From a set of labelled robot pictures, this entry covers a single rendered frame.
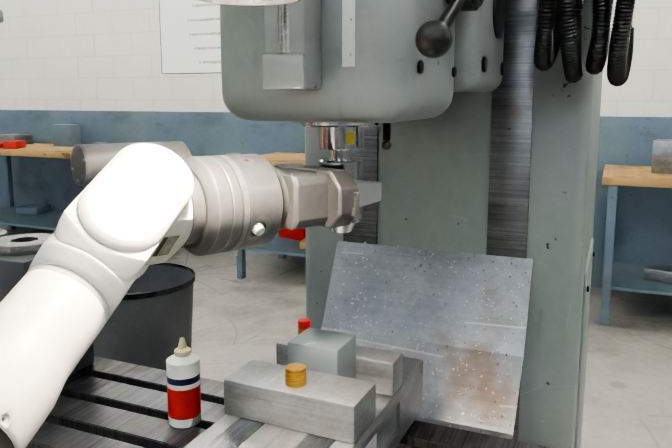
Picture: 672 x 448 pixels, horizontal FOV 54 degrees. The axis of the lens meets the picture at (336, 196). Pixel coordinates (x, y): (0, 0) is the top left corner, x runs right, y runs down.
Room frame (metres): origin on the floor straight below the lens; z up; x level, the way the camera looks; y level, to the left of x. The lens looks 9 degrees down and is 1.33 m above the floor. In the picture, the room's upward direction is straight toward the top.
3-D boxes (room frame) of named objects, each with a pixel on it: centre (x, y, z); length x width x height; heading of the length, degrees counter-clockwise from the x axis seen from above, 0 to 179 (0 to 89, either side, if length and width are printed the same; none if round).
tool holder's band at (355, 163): (0.69, -0.01, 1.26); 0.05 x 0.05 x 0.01
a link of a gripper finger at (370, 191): (0.66, -0.03, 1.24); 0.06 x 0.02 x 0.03; 132
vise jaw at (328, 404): (0.64, 0.04, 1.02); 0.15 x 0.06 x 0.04; 66
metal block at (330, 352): (0.70, 0.02, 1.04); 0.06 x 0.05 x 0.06; 66
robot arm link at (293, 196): (0.63, 0.06, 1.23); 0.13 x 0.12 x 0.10; 42
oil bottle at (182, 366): (0.77, 0.19, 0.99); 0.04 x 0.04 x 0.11
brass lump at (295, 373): (0.64, 0.04, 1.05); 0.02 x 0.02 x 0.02
